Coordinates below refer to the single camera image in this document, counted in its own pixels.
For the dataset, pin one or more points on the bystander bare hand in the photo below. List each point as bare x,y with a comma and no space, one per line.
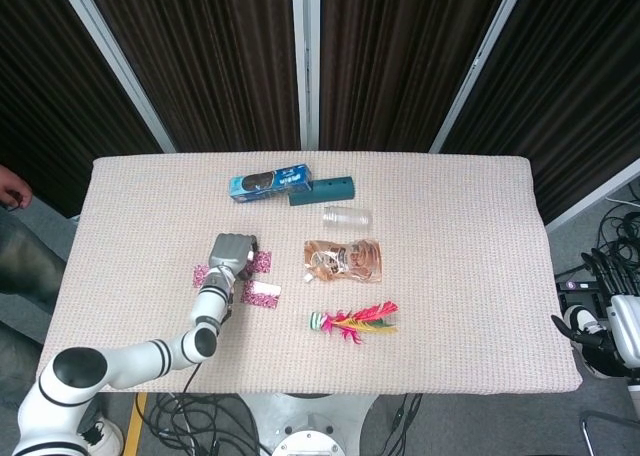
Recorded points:
14,186

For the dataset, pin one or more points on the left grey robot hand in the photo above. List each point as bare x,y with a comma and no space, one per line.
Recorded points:
230,253

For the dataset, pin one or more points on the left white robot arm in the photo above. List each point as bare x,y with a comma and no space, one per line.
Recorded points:
130,358

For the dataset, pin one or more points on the blue cookie box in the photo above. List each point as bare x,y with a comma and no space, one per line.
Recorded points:
270,182

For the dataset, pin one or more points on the colourful feather shuttlecock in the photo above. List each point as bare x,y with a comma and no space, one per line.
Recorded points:
316,321

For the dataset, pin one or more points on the teal block with holes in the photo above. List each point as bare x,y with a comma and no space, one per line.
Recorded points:
325,190

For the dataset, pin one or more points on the dark brown curtain panel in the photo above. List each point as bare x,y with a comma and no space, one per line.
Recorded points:
400,61
575,76
210,66
50,76

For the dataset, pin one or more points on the clear plastic cup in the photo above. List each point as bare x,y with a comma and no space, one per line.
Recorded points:
347,218

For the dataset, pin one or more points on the beige woven tablecloth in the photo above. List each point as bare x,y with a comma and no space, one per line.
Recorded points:
450,276

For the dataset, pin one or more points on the black power strip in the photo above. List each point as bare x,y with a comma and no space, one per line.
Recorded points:
575,285

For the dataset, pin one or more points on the white and black device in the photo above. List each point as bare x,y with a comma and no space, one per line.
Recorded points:
582,318

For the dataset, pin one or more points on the white partition post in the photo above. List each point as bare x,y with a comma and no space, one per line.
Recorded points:
595,193
306,61
475,66
115,61

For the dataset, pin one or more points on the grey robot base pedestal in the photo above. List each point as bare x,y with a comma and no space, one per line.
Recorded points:
310,426

